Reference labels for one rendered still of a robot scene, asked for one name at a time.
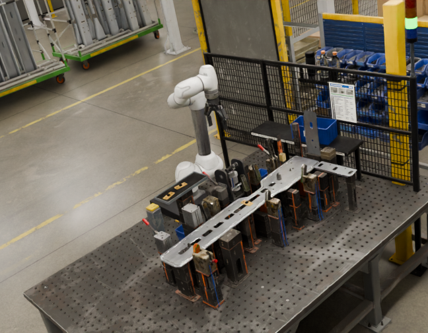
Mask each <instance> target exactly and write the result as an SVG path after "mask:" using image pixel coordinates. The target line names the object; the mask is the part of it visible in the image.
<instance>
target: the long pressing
mask: <svg viewBox="0 0 428 333"><path fill-rule="evenodd" d="M318 163H320V162H319V161H316V160H313V159H308V158H304V157H300V156H294V157H292V158H291V159H289V160H288V161H287V162H286V163H284V164H282V165H281V166H280V167H279V168H277V169H275V170H274V171H273V172H272V173H270V174H269V175H267V176H266V177H265V178H263V179H262V180H261V181H260V184H261V188H260V189H258V190H257V191H255V192H254V193H253V194H251V195H250V196H248V197H245V198H239V199H237V200H235V201H234V202H233V203H231V204H230V205H228V206H227V207H226V208H225V209H223V210H221V211H220V212H219V213H218V214H216V215H215V216H213V217H212V218H211V219H209V220H208V221H206V222H205V223H204V224H202V225H201V226H200V227H198V228H197V229H196V230H194V231H193V232H191V233H190V234H189V235H188V236H186V237H185V238H183V239H182V240H181V241H179V242H178V243H176V244H175V245H174V246H172V247H171V248H169V249H168V250H167V251H166V252H164V253H163V254H161V256H160V260H161V261H162V262H164V263H166V264H168V265H171V266H173V267H175V268H181V267H182V266H184V265H186V264H187V263H188V262H189V261H191V260H192V259H193V256H192V254H193V253H194V252H193V245H192V246H191V247H188V243H190V244H192V243H193V242H194V241H196V240H197V239H201V240H200V241H199V242H198V244H199V245H200V248H202V249H206V248H207V247H209V246H210V245H212V244H213V243H214V242H215V241H217V240H218V238H219V237H220V236H222V235H223V234H225V233H226V232H227V231H228V230H229V229H232V228H233V227H235V226H236V225H238V224H239V223H240V222H241V221H243V220H244V219H246V218H247V217H248V216H249V215H250V214H252V213H253V212H255V211H256V210H257V209H258V208H259V207H261V206H262V205H264V204H265V192H264V193H261V191H262V190H263V189H268V190H270V191H271V197H274V196H275V195H276V194H278V193H280V192H283V191H286V190H287V189H288V188H290V187H291V186H292V185H293V184H295V183H296V182H298V181H299V180H300V179H301V167H302V165H303V164H306V165H307V170H306V172H307V173H309V172H310V171H312V170H313V169H314V167H315V166H316V165H317V164H318ZM292 168H294V169H292ZM290 169H291V171H290ZM278 172H279V173H280V174H281V180H277V177H276V175H277V173H278ZM271 183H275V184H274V185H273V186H269V185H270V184H271ZM281 183H282V184H281ZM273 189H274V190H273ZM255 195H260V196H259V197H257V198H256V199H255V200H254V201H252V203H253V204H252V205H251V206H248V205H246V207H244V208H243V209H241V210H240V211H239V212H238V213H234V211H236V210H237V209H238V208H239V207H241V206H242V205H244V204H242V203H241V202H242V201H243V200H246V201H249V200H250V199H252V198H253V197H254V196H255ZM230 214H234V215H233V216H232V217H231V218H230V219H228V220H226V219H225V218H226V217H228V216H229V215H230ZM220 222H223V224H222V225H220V226H219V227H217V228H214V226H216V225H217V224H218V223H220ZM209 230H211V231H212V232H211V233H209V234H208V235H207V236H206V237H204V236H202V235H204V234H205V233H206V232H208V231H209ZM185 248H189V249H188V250H187V251H185V253H183V254H179V252H181V251H182V250H183V249H185Z"/></svg>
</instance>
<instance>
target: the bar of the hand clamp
mask: <svg viewBox="0 0 428 333"><path fill-rule="evenodd" d="M265 142H266V145H267V149H268V152H269V156H270V158H272V159H273V157H275V160H273V162H274V161H276V160H277V159H276V156H275V152H274V149H273V145H272V143H273V139H271V138H267V139H266V140H265Z"/></svg>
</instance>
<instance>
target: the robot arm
mask: <svg viewBox="0 0 428 333"><path fill-rule="evenodd" d="M217 84H218V82H217V75H216V72H215V70H214V68H213V66H211V65H203V66H201V68H200V70H199V75H197V76H196V77H192V78H189V79H186V80H184V81H182V82H180V83H178V84H177V85H176V87H175V89H174V93H172V94H171V95H170V96H169V97H168V100H167V103H168V105H169V107H170V108H173V109H177V108H182V107H185V106H188V108H189V109H190V110H191V113H192V120H193V125H194V131H195V136H196V143H197V150H198V154H197V155H196V161H195V163H194V164H193V163H191V162H189V161H184V162H181V163H180V164H179V165H178V166H177V167H176V173H175V177H176V182H178V181H179V180H181V179H183V178H184V177H185V176H187V175H189V174H190V173H192V172H193V171H196V172H199V173H202V172H203V171H205V172H206V173H207V174H208V175H209V177H210V178H213V177H214V176H215V171H216V170H217V169H223V161H222V159H221V158H220V157H219V156H218V155H216V154H215V153H214V152H213V151H212V150H211V146H210V141H209V134H208V129H207V121H208V124H209V127H210V126H212V125H213V123H212V119H211V116H210V113H211V112H212V111H215V112H216V113H218V114H219V115H220V117H221V118H222V119H223V120H222V123H223V129H224V130H226V129H228V127H227V120H228V118H229V117H228V116H227V114H226V112H225V110H224V108H223V105H220V106H219V97H218V96H219V91H218V88H217ZM206 101H207V103H206ZM208 110H209V111H208ZM206 117H207V121H206ZM202 174H203V173H202ZM198 186H199V185H197V186H196V187H195V188H193V189H192V191H193V198H194V201H195V200H196V199H197V198H199V197H200V196H201V195H202V194H204V193H205V190H199V189H198Z"/></svg>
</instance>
